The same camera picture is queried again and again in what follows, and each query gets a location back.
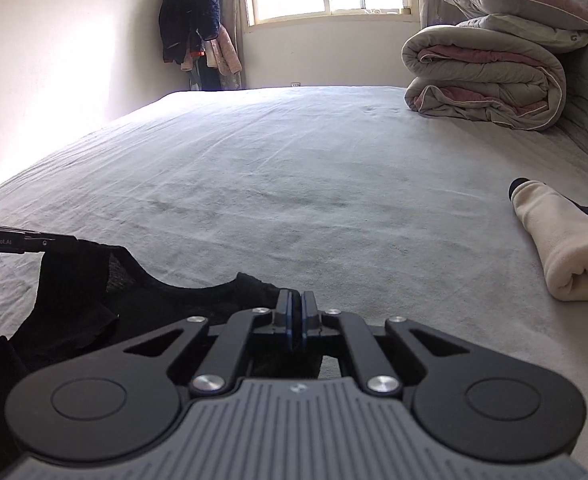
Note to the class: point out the cream folded sweater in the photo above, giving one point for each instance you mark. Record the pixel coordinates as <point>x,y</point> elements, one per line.
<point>574,250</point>

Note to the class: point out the folded grey pink quilt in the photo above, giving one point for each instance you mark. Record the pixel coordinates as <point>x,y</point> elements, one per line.
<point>484,75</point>

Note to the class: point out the grey pink pillow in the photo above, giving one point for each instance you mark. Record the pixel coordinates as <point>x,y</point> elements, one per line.
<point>519,0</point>

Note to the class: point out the bed with grey sheet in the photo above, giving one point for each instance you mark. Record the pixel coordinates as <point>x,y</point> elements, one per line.
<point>299,185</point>

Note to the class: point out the black t-shirt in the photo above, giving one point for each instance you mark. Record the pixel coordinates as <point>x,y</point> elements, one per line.
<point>74,300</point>

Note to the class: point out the pink hanging jacket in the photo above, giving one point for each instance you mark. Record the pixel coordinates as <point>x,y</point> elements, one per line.
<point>226,55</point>

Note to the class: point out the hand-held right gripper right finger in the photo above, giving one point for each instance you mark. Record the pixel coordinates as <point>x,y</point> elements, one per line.
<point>304,320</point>

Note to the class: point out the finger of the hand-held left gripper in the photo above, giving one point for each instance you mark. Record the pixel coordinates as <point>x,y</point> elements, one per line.
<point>49,243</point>

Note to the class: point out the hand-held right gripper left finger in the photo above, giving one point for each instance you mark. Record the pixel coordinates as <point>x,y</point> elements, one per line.
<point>289,320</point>

